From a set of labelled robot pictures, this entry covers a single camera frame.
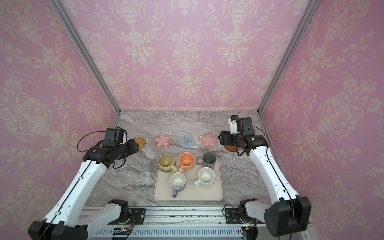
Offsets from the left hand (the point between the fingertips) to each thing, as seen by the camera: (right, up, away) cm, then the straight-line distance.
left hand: (137, 146), depth 77 cm
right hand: (+47, +5, +2) cm, 47 cm away
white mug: (+37, -19, +9) cm, 42 cm away
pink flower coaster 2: (+40, 0, +26) cm, 47 cm away
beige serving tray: (+12, -26, +4) cm, 29 cm away
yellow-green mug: (+13, -12, +15) cm, 23 cm away
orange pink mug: (+25, -12, +14) cm, 31 cm away
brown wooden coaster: (+55, -4, +22) cm, 59 cm away
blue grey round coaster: (+25, 0, +25) cm, 35 cm away
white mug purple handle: (+20, -21, +8) cm, 31 cm away
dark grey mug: (+38, -10, +13) cm, 42 cm away
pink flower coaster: (+8, 0, +26) cm, 27 cm away
